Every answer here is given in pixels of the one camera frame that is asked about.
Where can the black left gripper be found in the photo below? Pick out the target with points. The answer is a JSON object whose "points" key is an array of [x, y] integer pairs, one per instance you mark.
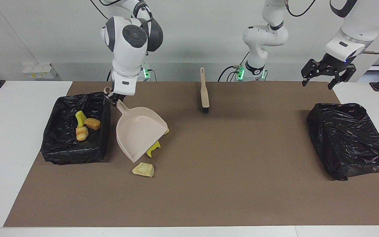
{"points": [[331, 65]]}

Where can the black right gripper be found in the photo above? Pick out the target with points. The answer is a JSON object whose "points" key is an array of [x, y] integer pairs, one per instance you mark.
{"points": [[116, 98]]}

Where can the brown bread nugget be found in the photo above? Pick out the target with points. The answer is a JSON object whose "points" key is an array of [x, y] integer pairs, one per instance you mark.
{"points": [[92, 124]]}

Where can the beige plastic dustpan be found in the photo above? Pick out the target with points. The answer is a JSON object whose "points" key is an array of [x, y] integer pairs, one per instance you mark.
{"points": [[137, 131]]}

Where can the yellow sponge wedge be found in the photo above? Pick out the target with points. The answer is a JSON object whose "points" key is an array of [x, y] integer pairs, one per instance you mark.
{"points": [[80, 118]]}

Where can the striped croissant piece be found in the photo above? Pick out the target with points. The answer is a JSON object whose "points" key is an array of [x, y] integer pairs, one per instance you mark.
{"points": [[82, 134]]}

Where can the notched yellow sponge piece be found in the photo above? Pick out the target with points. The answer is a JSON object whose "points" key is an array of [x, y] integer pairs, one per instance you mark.
{"points": [[155, 148]]}

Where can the pale bread chunk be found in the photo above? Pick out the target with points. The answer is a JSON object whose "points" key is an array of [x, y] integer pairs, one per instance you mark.
{"points": [[143, 169]]}

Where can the beige hand brush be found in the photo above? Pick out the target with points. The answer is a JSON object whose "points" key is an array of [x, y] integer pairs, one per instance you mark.
{"points": [[204, 95]]}

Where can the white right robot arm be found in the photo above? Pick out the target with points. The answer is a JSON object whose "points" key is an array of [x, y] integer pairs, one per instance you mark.
{"points": [[127, 49]]}

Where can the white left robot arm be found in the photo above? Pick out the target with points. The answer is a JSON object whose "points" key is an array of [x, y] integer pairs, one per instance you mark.
{"points": [[265, 36]]}

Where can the bin wrapped in black bag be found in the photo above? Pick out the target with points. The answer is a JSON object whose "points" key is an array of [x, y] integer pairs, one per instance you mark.
{"points": [[347, 141]]}

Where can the open bin with black bag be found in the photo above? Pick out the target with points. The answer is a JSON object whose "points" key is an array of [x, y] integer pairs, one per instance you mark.
{"points": [[61, 148]]}

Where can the brown table mat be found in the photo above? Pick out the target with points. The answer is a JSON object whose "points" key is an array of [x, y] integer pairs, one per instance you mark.
{"points": [[189, 204]]}

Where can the white wall socket box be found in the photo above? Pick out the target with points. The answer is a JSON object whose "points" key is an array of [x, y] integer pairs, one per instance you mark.
{"points": [[38, 71]]}

